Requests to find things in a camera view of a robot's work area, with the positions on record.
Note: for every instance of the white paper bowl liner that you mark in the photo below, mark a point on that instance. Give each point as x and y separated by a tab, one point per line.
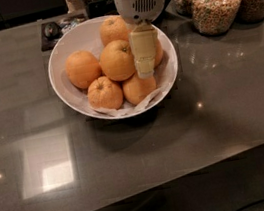
165	75

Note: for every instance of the crumpled plastic wrapper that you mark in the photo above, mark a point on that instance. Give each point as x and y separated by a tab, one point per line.
67	24

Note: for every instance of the white ceramic bowl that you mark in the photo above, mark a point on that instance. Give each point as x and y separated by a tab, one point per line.
85	36

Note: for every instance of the orange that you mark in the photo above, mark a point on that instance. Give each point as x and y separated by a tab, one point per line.
117	61
113	28
105	93
136	89
159	54
82	68

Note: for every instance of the large glass cereal jar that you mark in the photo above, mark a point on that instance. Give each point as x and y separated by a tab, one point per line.
214	17

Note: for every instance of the black laptop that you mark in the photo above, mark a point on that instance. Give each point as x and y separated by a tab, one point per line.
101	8

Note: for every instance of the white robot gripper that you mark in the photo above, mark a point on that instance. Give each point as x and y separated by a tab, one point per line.
141	4

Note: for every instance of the black computer mouse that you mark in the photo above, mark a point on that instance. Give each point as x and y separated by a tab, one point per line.
52	31

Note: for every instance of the black mouse pad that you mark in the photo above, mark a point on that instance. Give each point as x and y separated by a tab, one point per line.
47	44

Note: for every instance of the dark glass snack jar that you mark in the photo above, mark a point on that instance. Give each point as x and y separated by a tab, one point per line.
251	11

